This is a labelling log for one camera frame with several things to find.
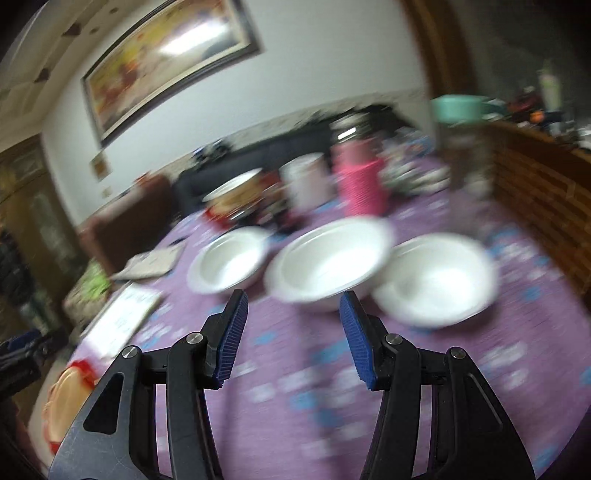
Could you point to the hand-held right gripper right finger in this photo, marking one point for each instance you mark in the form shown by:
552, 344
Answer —
358, 341

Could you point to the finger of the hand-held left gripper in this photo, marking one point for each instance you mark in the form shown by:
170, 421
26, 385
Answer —
18, 345

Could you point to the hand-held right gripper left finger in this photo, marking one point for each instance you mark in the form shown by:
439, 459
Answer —
231, 341

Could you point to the beige plastic bowl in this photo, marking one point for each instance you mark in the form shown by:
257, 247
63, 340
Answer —
69, 401

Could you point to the red scalloped plastic plate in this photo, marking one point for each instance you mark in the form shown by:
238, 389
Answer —
51, 442

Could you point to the large white paper bowl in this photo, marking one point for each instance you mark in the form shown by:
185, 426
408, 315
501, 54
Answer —
330, 263

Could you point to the stack of beige bowls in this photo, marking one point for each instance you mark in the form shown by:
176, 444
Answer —
240, 189

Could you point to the floral blanket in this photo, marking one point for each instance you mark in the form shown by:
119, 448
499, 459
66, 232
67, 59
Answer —
81, 304

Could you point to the small white paper bowl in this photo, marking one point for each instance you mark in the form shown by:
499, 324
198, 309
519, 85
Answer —
438, 281

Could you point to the green cloth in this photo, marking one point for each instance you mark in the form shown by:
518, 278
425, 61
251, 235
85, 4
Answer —
97, 279

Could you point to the white paper sheets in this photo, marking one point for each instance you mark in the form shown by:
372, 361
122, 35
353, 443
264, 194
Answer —
122, 318

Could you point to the grey booklet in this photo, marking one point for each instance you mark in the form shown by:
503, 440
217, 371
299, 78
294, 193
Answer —
147, 263

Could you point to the wooden cabinet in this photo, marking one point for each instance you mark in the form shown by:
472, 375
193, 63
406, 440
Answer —
37, 221

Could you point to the brown armchair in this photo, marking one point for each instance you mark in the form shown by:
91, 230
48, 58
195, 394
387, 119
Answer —
134, 217

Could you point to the bottle with pink knit sleeve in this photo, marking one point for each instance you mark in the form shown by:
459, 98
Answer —
362, 180

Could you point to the white plastic jar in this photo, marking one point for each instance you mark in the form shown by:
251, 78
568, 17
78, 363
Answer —
304, 184

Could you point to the white gloves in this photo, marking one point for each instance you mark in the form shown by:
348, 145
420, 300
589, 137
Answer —
415, 177

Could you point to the black leather sofa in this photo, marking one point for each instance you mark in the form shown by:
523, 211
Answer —
258, 152

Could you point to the clear bottle with mint lid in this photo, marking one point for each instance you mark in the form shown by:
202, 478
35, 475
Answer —
464, 152

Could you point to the brick pattern counter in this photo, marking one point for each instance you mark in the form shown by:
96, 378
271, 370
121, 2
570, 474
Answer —
540, 194

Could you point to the framed horse painting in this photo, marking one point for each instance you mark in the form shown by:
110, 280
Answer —
171, 60

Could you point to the white bottle on counter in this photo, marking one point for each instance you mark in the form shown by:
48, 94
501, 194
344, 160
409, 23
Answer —
548, 85

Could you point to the wall socket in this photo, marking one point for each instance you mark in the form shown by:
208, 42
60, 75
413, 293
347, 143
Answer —
106, 192

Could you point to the small wall plaque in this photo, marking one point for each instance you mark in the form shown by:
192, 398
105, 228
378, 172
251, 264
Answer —
100, 166

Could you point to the wooden door frame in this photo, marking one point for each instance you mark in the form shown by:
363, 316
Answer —
438, 50

